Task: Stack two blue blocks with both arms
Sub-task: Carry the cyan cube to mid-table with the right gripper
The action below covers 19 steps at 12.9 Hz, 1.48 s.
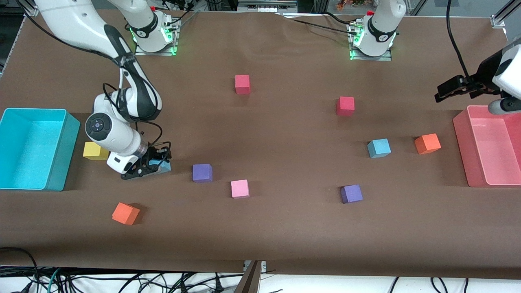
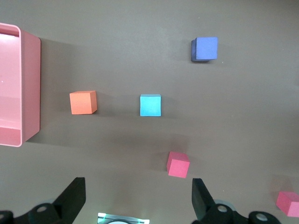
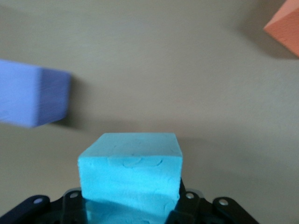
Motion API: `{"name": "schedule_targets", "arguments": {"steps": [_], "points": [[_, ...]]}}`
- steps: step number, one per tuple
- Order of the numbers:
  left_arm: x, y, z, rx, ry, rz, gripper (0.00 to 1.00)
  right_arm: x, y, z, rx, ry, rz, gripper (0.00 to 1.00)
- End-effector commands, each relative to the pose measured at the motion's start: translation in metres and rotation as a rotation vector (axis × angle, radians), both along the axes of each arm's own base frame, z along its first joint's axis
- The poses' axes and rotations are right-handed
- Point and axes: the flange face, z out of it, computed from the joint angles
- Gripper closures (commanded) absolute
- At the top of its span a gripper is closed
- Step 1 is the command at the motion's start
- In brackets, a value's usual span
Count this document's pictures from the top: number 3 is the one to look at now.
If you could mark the purple foam block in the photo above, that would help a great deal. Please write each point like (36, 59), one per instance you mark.
(30, 95)

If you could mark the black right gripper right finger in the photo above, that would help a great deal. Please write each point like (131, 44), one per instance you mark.
(201, 212)

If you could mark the orange foam block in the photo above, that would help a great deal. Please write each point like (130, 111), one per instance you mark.
(286, 30)

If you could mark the light blue foam block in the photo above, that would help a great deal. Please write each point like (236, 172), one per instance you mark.
(130, 177)

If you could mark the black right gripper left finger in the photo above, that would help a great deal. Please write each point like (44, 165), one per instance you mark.
(58, 212)

